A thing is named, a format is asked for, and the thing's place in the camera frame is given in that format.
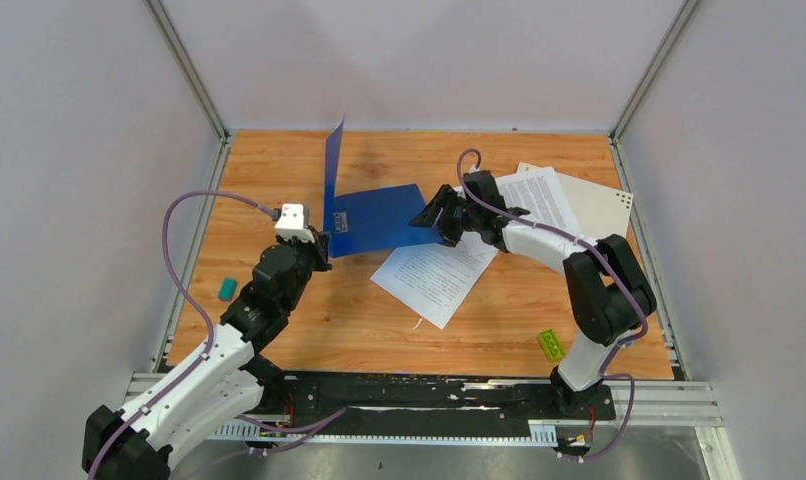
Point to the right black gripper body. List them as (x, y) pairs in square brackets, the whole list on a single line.
[(459, 207)]

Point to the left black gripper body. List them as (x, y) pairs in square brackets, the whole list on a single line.
[(310, 259)]

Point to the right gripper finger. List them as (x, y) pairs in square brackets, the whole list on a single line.
[(428, 217), (451, 228)]

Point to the blue file folder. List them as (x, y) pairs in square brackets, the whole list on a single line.
[(369, 220)]

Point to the printed paper sheet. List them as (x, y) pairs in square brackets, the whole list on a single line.
[(535, 199), (433, 280)]

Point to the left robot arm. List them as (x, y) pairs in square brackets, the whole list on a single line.
[(223, 377)]

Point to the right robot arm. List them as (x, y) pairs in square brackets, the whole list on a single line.
[(610, 296)]

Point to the teal block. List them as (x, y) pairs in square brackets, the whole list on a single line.
[(227, 290)]

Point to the beige card sheet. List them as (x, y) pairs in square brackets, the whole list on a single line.
[(600, 210)]

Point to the green toy brick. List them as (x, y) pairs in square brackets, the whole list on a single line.
[(551, 345)]

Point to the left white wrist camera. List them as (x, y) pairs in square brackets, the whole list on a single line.
[(292, 223)]

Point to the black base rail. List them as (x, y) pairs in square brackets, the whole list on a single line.
[(398, 409)]

